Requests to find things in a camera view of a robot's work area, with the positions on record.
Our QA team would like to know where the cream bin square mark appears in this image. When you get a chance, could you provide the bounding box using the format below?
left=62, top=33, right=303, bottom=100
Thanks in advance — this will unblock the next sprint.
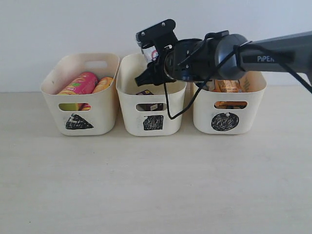
left=116, top=53, right=182, bottom=137

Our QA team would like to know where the cream bin triangle mark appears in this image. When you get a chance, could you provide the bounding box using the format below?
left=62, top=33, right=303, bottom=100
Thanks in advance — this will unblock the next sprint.
left=40, top=52, right=120, bottom=137

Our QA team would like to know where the white blue milk carton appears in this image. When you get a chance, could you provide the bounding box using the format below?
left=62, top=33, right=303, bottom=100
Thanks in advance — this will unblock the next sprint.
left=141, top=46, right=158, bottom=63

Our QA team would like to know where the cream bin circle mark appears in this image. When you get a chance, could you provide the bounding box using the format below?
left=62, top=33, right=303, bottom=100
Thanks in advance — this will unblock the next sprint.
left=189, top=72, right=268, bottom=135

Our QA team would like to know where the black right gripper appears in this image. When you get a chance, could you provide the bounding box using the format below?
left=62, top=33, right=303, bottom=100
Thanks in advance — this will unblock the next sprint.
left=135, top=45, right=176, bottom=87

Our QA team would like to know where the pink chips can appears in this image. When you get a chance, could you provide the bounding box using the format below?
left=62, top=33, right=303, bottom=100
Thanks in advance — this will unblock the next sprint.
left=58, top=72, right=98, bottom=111

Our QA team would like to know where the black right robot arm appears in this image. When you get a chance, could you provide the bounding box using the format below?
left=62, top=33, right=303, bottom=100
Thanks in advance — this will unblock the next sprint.
left=135, top=31, right=312, bottom=86

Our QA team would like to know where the dark purple small box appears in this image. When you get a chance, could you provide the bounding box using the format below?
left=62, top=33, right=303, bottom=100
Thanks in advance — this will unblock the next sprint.
left=136, top=89, right=164, bottom=112

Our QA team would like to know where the orange white noodle bag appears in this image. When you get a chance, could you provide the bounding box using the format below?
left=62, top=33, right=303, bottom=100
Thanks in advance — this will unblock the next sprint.
left=212, top=80, right=243, bottom=93

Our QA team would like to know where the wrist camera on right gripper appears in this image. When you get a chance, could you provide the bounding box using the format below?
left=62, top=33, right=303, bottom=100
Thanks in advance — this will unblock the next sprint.
left=136, top=19, right=177, bottom=48

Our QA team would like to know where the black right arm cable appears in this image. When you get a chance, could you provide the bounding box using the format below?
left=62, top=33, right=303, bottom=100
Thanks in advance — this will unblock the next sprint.
left=163, top=32, right=312, bottom=120

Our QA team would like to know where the yellow chips can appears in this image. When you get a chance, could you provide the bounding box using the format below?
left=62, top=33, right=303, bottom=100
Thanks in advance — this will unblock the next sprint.
left=92, top=77, right=114, bottom=94

